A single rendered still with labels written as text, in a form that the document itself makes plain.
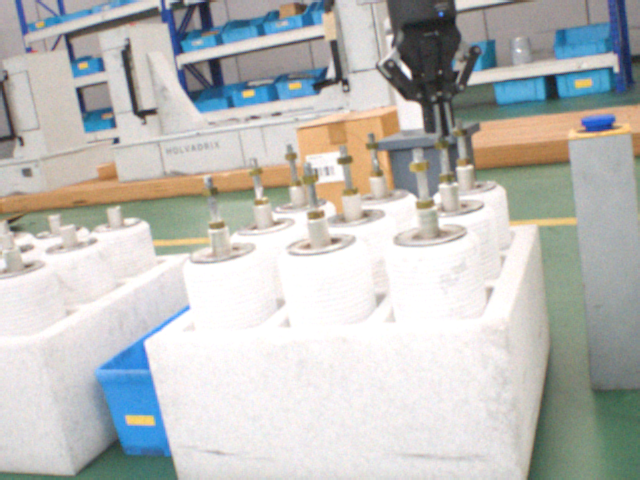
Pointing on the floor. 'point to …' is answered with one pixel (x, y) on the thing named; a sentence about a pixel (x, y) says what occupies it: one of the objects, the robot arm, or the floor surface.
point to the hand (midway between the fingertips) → (438, 120)
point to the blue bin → (136, 397)
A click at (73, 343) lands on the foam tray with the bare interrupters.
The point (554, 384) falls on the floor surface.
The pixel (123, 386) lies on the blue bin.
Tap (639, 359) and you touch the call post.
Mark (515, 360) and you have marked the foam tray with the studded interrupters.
